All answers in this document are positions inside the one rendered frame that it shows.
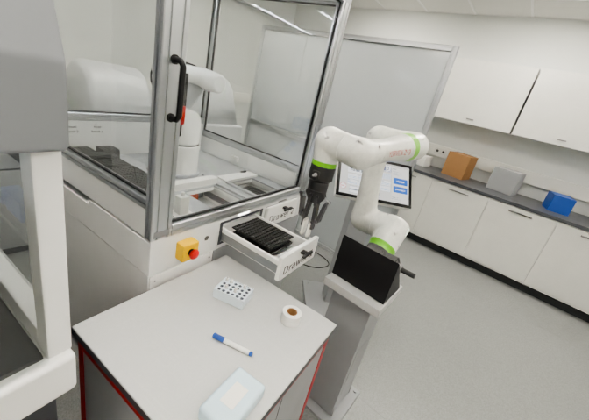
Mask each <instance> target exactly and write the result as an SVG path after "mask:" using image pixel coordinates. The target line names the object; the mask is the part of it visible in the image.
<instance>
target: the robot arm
mask: <svg viewBox="0 0 589 420"><path fill-rule="evenodd" d="M428 150H429V141H428V139H427V138H426V136H425V135H423V134H422V133H420V132H409V131H401V130H396V129H393V128H389V127H386V126H383V125H377V126H374V127H373V128H372V129H371V130H370V131H369V132H368V133H367V134H366V137H365V138H363V137H359V136H356V135H352V134H350V133H348V132H344V131H342V130H340V129H338V128H336V127H334V126H327V127H324V128H322V129H321V130H320V131H319V132H318V133H317V135H316V137H315V148H314V154H313V159H312V161H311V165H310V169H309V184H308V188H307V189H306V190H301V191H300V204H299V212H298V214H299V215H300V216H302V220H301V226H302V227H301V231H300V235H302V234H303V233H305V230H306V227H307V223H308V220H309V218H308V213H309V210H310V207H311V205H312V203H314V204H313V206H314V208H313V213H312V218H311V221H309V224H308V228H307V230H306V234H305V238H306V237H308V236H310V233H311V231H312V230H313V229H314V227H315V224H318V223H320V222H321V220H322V218H323V215H324V213H325V211H326V210H327V207H328V206H329V205H330V204H331V202H330V201H328V200H327V199H326V192H327V189H328V187H329V183H330V182H332V180H333V176H334V174H335V171H336V167H337V162H338V161H339V162H342V163H344V164H345V165H347V166H349V167H351V168H353V169H356V170H363V171H362V176H361V181H360V185H359V189H358V195H357V198H356V202H355V203H354V207H353V209H352V212H351V223H352V225H353V226H354V227H355V228H356V229H358V230H360V231H362V232H364V233H367V234H369V235H371V238H370V241H369V243H368V244H367V245H366V246H367V247H369V248H370V249H372V250H374V251H375V252H377V253H380V254H381V255H383V256H385V257H387V258H389V259H390V260H393V261H394V262H396V263H398V264H400V273H403V274H405V275H407V276H409V277H411V278H413V279H414V278H415V276H416V274H414V273H412V272H410V271H408V270H407V269H405V268H403V265H402V264H401V263H400V258H399V257H397V256H395V253H396V252H397V250H398V249H399V247H400V245H401V243H402V242H403V240H404V239H405V238H406V236H407V235H408V232H409V226H408V223H407V222H406V221H405V220H404V219H402V218H401V217H398V216H396V215H392V214H388V213H384V212H382V211H379V210H378V208H377V206H378V199H379V192H380V184H381V180H382V175H383V172H384V169H385V165H386V163H387V162H403V161H412V160H419V159H421V158H422V157H423V156H424V155H425V154H426V153H427V152H428ZM306 195H307V197H308V200H307V203H306V206H305V201H306ZM322 201H323V207H322V208H321V210H320V212H319V214H318V211H319V206H320V203H321V202H322ZM304 208H305V209H304Z"/></svg>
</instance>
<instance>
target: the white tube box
mask: <svg viewBox="0 0 589 420"><path fill-rule="evenodd" d="M225 279H226V277H225V278H224V279H223V280H222V281H221V282H220V283H219V284H218V285H216V286H215V287H214V290H213V297H215V298H216V299H218V300H221V301H223V302H225V303H228V304H230V305H232V306H234V307H237V308H239V309H241V310H242V309H243V308H244V306H245V305H246V304H247V303H248V302H249V301H250V299H251V298H252V295H253V290H254V288H250V287H248V286H246V289H243V286H244V284H242V283H239V282H237V281H233V283H230V280H231V279H230V278H229V281H225ZM225 284H228V288H227V289H225V288H224V286H225ZM234 288H237V289H238V290H237V293H234Z"/></svg>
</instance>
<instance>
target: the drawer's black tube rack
mask: <svg viewBox="0 0 589 420"><path fill-rule="evenodd" d="M232 228H233V229H234V230H235V231H233V233H235V234H236V235H238V236H239V237H241V238H243V239H245V240H247V241H248V242H250V243H252V244H253V245H255V246H257V247H258V248H260V249H262V250H264V251H265V252H267V253H269V254H271V255H273V254H275V253H278V251H280V250H282V249H283V248H285V247H286V248H287V247H288V246H290V245H291V244H292V243H293V242H292V241H290V240H288V241H287V242H285V243H283V244H281V245H279V246H276V247H275V248H274V249H272V250H270V249H268V248H267V247H268V246H270V245H272V244H274V243H276V242H278V241H280V240H281V239H283V238H285V237H287V236H289V235H290V234H288V233H286V232H284V231H282V230H281V229H279V228H277V227H275V226H273V225H271V224H269V223H267V222H265V221H263V220H261V219H259V218H258V217H256V218H254V219H252V220H249V221H247V222H244V223H242V224H238V225H235V226H232Z"/></svg>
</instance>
